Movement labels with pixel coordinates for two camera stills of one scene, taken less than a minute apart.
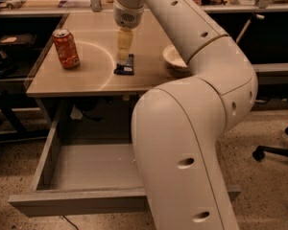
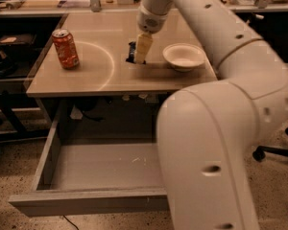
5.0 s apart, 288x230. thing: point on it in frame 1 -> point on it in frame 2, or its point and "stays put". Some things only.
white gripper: (130, 16) -> (150, 23)
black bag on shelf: (13, 55) stays put
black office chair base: (259, 153) stays put
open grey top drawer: (82, 175) stays put
